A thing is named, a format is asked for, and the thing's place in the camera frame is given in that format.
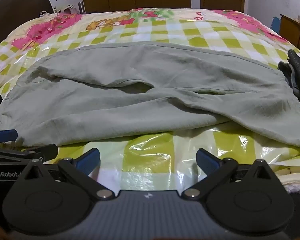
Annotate blue foam mat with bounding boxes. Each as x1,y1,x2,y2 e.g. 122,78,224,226
270,14,282,34

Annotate white cord bundle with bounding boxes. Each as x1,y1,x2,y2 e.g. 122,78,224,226
39,4,78,18

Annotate dark folded clothes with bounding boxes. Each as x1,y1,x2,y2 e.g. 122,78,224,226
277,49,300,105

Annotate wooden side cabinet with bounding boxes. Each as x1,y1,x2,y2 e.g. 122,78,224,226
280,14,300,53

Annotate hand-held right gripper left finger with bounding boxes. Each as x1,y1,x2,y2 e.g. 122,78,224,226
16,148,115,200

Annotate grey-green pants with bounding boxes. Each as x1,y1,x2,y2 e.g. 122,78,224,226
0,41,300,148

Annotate dark wooden headboard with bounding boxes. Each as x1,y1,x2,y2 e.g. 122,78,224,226
0,0,54,47

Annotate checkered floral bed quilt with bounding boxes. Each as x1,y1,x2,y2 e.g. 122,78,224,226
0,7,300,195

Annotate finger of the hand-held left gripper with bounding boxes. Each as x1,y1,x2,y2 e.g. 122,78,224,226
25,144,59,162
0,129,18,144

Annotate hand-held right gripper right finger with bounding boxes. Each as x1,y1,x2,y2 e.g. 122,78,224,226
181,148,278,200

